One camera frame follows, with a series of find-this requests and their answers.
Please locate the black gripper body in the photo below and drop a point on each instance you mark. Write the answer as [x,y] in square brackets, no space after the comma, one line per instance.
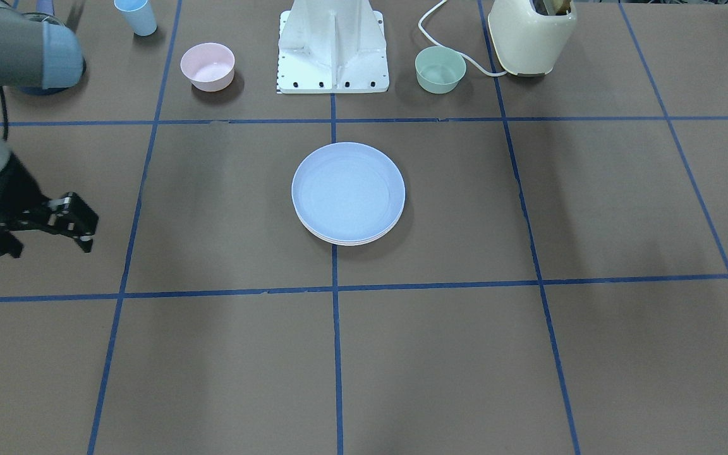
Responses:
[15,191]

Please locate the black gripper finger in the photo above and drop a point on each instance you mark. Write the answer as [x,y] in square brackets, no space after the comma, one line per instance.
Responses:
[71,214]
[82,233]

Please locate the blue plate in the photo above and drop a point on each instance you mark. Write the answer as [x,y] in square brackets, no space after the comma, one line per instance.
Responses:
[346,178]

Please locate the pink plate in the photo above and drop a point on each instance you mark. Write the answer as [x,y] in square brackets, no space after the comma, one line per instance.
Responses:
[350,229]

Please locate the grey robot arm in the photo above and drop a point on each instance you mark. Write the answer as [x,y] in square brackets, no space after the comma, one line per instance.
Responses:
[20,41]

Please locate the dark blue pot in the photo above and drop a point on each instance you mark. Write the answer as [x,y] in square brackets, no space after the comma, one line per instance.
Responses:
[61,58]

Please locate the pink bowl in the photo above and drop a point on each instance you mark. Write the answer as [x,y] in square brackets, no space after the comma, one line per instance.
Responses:
[209,66]

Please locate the light blue cup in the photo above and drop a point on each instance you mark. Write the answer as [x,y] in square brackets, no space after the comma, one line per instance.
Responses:
[139,15]

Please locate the cream plate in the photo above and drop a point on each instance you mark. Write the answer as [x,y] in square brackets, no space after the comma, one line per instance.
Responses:
[338,242]

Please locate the green bowl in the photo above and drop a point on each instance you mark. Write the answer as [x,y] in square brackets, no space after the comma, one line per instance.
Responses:
[439,69]

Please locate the cream toaster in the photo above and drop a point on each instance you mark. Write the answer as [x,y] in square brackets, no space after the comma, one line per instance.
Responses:
[529,36]

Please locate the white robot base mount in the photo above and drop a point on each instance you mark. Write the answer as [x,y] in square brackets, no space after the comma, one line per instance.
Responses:
[332,47]

